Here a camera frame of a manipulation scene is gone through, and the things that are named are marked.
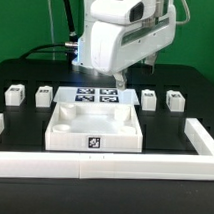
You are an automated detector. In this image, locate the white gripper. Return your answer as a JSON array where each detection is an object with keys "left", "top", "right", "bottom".
[{"left": 90, "top": 10, "right": 176, "bottom": 91}]

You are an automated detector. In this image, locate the white square table top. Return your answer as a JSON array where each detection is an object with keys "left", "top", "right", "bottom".
[{"left": 45, "top": 102, "right": 143, "bottom": 153}]

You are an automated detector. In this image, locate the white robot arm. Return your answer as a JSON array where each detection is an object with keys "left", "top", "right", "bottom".
[{"left": 72, "top": 0, "right": 190, "bottom": 90}]

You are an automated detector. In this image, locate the white marker sheet with tags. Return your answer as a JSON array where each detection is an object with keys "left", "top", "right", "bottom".
[{"left": 54, "top": 86, "right": 139, "bottom": 105}]

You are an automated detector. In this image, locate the white U-shaped obstacle fence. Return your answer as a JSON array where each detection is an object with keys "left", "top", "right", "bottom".
[{"left": 0, "top": 118, "right": 214, "bottom": 180}]

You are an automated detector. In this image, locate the black cable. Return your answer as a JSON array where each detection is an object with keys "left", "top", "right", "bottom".
[{"left": 20, "top": 0, "right": 81, "bottom": 62}]

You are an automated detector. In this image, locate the white thin cable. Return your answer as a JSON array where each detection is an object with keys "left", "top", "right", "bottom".
[{"left": 44, "top": 0, "right": 59, "bottom": 61}]

